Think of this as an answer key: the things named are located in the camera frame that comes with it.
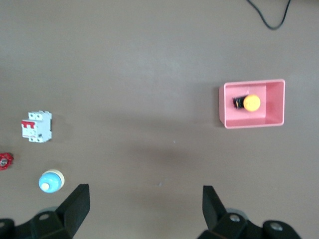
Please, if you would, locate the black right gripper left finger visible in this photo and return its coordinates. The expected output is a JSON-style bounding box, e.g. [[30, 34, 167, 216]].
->
[[0, 184, 91, 239]]

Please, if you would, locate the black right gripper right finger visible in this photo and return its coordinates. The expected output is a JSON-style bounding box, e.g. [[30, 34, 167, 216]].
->
[[197, 185, 303, 239]]

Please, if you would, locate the yellow push button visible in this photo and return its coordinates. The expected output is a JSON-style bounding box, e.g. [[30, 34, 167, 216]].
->
[[232, 94, 262, 113]]

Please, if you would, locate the blue service bell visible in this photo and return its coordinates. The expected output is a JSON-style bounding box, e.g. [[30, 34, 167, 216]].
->
[[38, 169, 65, 194]]

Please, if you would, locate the white circuit breaker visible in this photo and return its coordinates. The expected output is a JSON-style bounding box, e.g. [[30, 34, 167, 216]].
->
[[21, 110, 53, 143]]

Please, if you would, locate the pink plastic box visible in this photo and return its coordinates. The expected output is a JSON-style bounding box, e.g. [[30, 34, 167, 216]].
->
[[218, 79, 286, 129]]

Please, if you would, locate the brass valve with red handle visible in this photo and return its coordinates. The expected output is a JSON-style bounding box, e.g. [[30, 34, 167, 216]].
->
[[0, 152, 14, 171]]

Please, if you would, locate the thin black looped cable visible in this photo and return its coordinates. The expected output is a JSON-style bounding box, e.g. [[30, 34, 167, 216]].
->
[[246, 0, 292, 30]]

